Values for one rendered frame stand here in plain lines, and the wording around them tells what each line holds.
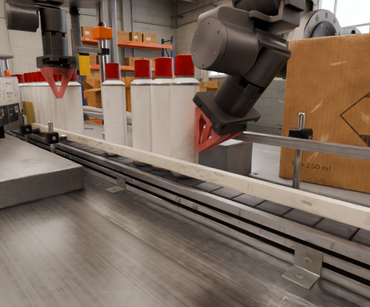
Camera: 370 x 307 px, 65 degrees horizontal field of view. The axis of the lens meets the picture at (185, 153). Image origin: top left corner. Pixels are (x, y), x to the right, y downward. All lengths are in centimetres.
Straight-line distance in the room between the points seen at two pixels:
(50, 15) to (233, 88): 52
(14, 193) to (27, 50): 804
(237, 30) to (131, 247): 29
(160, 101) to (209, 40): 21
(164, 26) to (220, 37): 975
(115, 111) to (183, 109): 22
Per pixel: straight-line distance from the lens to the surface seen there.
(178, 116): 49
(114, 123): 67
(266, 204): 41
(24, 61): 854
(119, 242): 42
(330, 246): 35
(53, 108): 99
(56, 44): 79
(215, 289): 33
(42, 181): 60
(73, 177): 62
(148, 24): 980
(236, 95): 41
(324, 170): 61
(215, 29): 35
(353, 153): 41
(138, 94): 57
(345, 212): 35
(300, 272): 37
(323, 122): 59
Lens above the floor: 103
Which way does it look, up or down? 13 degrees down
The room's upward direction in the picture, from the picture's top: straight up
